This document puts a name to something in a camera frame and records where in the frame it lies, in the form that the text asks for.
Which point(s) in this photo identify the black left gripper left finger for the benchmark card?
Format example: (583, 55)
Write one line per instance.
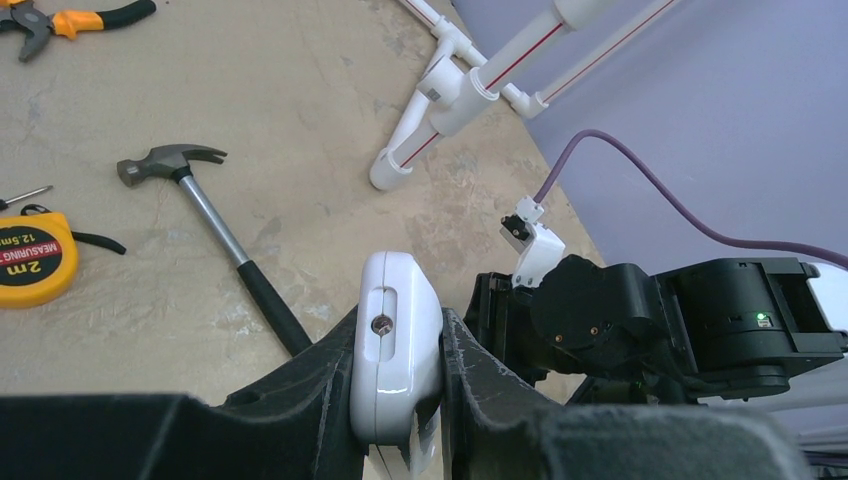
(293, 423)

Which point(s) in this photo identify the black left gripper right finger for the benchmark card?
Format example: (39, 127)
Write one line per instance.
(496, 426)

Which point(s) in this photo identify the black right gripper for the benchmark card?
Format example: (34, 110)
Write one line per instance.
(497, 316)

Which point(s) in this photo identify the white air conditioner remote control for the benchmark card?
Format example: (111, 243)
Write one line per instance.
(397, 379)

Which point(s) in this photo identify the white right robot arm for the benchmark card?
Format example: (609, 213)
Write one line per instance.
(732, 328)

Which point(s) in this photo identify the yellow tape measure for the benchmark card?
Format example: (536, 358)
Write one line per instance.
(39, 256)

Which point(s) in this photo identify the small black screwdriver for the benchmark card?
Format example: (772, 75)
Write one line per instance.
(5, 203)

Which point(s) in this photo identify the orange black pliers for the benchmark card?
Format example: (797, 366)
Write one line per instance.
(38, 28)

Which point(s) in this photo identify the white pvc pipe frame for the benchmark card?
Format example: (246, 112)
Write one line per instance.
(460, 83)

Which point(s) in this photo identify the claw hammer black handle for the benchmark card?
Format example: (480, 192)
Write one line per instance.
(172, 162)

